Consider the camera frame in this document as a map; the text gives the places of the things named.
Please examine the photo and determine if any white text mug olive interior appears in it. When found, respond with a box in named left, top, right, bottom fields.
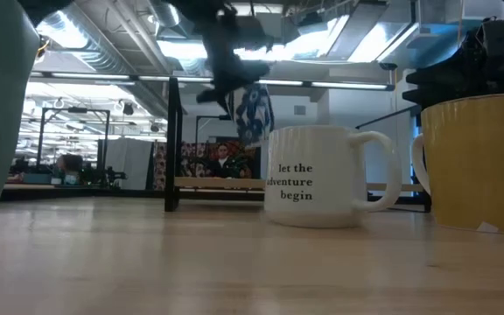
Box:
left=263, top=125, right=403, bottom=229

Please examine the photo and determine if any white partition curtain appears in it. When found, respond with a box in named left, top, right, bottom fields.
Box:
left=104, top=137, right=155, bottom=191

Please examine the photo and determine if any person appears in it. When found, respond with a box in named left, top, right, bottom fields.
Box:
left=206, top=143, right=243, bottom=179

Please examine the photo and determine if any white blue floral mug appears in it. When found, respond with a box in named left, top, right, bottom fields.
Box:
left=233, top=83, right=276, bottom=146

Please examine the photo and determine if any colourful patterned backdrop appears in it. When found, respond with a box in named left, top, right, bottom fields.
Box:
left=153, top=139, right=262, bottom=192

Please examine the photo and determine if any black metal stand frame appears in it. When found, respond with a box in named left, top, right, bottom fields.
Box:
left=36, top=107, right=112, bottom=186

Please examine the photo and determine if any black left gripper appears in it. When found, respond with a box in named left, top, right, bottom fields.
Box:
left=196, top=16, right=276, bottom=116

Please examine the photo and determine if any black bar with light strips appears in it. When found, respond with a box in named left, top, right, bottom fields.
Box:
left=31, top=71, right=396, bottom=92

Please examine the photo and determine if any yellow mug white handle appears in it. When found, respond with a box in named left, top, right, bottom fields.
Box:
left=411, top=93, right=504, bottom=235

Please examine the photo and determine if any wooden shelf black frame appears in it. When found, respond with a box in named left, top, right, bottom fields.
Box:
left=164, top=77, right=432, bottom=214

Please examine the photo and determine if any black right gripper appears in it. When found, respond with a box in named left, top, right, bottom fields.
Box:
left=402, top=17, right=504, bottom=110

